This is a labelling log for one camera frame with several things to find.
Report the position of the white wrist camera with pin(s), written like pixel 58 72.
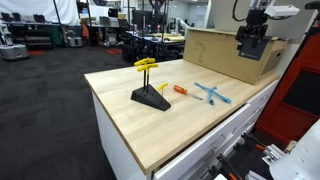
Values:
pixel 285 10

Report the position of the tallest yellow T-handle hex key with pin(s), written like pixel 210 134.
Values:
pixel 144 61

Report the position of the black wedge tool stand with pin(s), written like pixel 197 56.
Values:
pixel 151 97

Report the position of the smallest yellow T-handle hex key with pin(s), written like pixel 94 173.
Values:
pixel 161 88

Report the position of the white drawer cabinet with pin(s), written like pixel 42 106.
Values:
pixel 191 162

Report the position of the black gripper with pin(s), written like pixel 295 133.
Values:
pixel 255 27

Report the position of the red tool cabinet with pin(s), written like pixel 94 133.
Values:
pixel 295 105

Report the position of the cardboard box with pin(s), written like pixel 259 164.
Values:
pixel 218 51

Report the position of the white backdrop curtain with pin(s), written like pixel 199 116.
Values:
pixel 63 11

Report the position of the orange handled screwdriver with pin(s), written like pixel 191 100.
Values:
pixel 185 92

